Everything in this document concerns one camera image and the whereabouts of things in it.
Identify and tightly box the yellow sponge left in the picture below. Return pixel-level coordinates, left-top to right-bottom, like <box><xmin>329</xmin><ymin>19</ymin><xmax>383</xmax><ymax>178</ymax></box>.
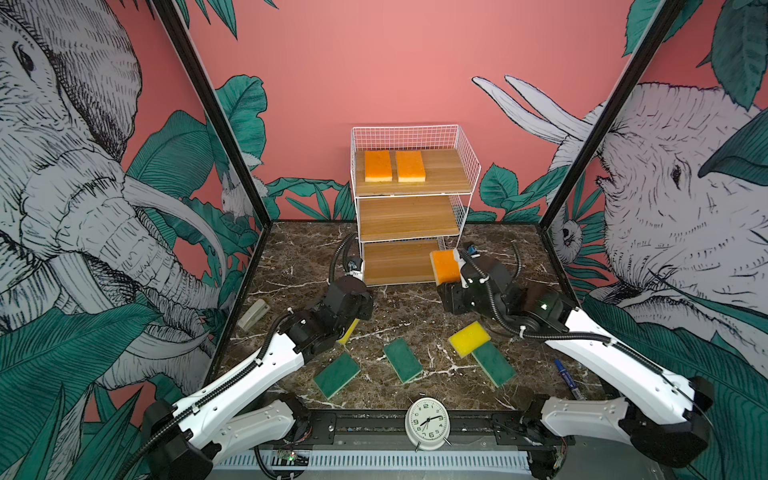
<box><xmin>337</xmin><ymin>319</ymin><xmax>360</xmax><ymax>345</ymax></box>

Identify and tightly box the orange sponge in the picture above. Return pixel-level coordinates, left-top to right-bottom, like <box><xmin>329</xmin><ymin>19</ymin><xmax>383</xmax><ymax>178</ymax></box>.
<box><xmin>364</xmin><ymin>150</ymin><xmax>393</xmax><ymax>183</ymax></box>
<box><xmin>395</xmin><ymin>150</ymin><xmax>426</xmax><ymax>183</ymax></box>
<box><xmin>429</xmin><ymin>249</ymin><xmax>461</xmax><ymax>286</ymax></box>

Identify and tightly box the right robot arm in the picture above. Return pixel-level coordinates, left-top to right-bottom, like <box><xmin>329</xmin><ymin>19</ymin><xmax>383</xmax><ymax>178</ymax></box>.
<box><xmin>429</xmin><ymin>245</ymin><xmax>714</xmax><ymax>468</ymax></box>

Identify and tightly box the yellow sponge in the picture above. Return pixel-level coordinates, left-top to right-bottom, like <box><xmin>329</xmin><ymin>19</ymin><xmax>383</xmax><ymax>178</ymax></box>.
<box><xmin>448</xmin><ymin>321</ymin><xmax>491</xmax><ymax>358</ymax></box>
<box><xmin>337</xmin><ymin>319</ymin><xmax>360</xmax><ymax>345</ymax></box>

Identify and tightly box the white wire three-tier shelf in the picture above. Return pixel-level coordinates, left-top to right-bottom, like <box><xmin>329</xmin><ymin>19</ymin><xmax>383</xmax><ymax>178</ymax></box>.
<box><xmin>350</xmin><ymin>124</ymin><xmax>482</xmax><ymax>288</ymax></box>

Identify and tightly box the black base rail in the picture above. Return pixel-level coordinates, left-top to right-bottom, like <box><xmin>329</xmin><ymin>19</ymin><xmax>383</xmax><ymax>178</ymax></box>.
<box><xmin>300</xmin><ymin>409</ymin><xmax>575</xmax><ymax>449</ymax></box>

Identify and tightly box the yellow sponge right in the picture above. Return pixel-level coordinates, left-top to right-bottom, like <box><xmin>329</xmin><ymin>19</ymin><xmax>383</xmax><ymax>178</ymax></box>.
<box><xmin>448</xmin><ymin>321</ymin><xmax>491</xmax><ymax>358</ymax></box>

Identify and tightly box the white slotted cable duct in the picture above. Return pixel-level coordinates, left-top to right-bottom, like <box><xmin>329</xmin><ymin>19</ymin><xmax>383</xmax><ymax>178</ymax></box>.
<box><xmin>218</xmin><ymin>450</ymin><xmax>531</xmax><ymax>474</ymax></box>

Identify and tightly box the green sponge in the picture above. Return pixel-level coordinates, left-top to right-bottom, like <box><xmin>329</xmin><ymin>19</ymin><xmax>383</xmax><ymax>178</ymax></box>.
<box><xmin>472</xmin><ymin>342</ymin><xmax>517</xmax><ymax>388</ymax></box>
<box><xmin>383</xmin><ymin>338</ymin><xmax>423</xmax><ymax>384</ymax></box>
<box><xmin>313</xmin><ymin>352</ymin><xmax>361</xmax><ymax>400</ymax></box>

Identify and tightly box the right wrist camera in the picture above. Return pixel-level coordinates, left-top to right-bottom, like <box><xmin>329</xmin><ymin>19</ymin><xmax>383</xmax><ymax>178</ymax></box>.
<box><xmin>454</xmin><ymin>248</ymin><xmax>483</xmax><ymax>285</ymax></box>

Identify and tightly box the grey block by wall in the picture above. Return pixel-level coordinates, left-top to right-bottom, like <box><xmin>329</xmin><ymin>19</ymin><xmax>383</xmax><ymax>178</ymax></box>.
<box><xmin>237</xmin><ymin>299</ymin><xmax>270</xmax><ymax>330</ymax></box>

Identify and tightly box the red and blue marker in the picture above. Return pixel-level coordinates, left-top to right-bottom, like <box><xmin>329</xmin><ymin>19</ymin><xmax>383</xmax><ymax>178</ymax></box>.
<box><xmin>554</xmin><ymin>359</ymin><xmax>586</xmax><ymax>401</ymax></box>

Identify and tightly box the white alarm clock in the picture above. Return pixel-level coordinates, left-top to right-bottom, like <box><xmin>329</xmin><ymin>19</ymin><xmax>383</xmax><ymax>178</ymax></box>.
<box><xmin>405</xmin><ymin>397</ymin><xmax>451</xmax><ymax>451</ymax></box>

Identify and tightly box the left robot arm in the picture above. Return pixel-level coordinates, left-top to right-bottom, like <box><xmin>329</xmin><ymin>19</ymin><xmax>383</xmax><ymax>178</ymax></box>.
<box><xmin>115</xmin><ymin>258</ymin><xmax>374</xmax><ymax>479</ymax></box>

